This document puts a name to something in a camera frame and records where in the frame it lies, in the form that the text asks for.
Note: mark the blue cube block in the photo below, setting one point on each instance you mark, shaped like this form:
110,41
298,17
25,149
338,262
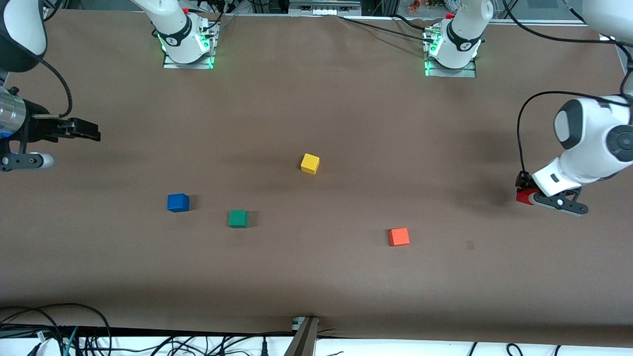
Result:
178,202

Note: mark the yellow cube block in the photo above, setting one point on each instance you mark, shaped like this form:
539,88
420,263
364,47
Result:
310,163

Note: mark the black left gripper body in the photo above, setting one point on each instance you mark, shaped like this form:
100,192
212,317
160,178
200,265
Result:
521,180

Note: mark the red cube block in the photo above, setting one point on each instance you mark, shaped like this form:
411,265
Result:
524,197

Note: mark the black table edge rail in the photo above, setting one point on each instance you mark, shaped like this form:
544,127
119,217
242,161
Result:
148,331

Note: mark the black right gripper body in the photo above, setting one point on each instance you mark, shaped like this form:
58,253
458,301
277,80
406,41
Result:
35,128

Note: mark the orange background object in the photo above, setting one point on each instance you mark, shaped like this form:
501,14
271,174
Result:
414,6

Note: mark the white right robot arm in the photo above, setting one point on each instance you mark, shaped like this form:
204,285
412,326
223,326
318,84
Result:
20,24

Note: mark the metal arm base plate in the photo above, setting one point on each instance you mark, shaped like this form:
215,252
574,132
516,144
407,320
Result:
188,65
450,73

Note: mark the aluminium corner bracket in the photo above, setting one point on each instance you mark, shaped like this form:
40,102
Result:
607,37

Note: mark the green cube block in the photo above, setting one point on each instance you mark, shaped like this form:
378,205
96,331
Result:
238,218

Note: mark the orange cube block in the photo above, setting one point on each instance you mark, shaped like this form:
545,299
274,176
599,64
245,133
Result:
399,237

